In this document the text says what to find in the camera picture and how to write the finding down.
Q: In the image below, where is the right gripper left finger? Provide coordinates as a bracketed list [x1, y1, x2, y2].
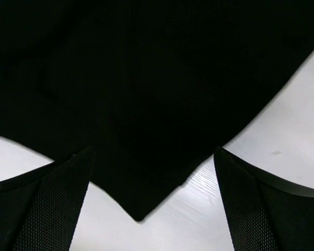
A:
[0, 147, 95, 250]

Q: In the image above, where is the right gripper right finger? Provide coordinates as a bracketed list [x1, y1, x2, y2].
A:
[214, 147, 314, 251]

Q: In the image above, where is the black skirt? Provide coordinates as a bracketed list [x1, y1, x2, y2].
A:
[0, 1, 314, 221]

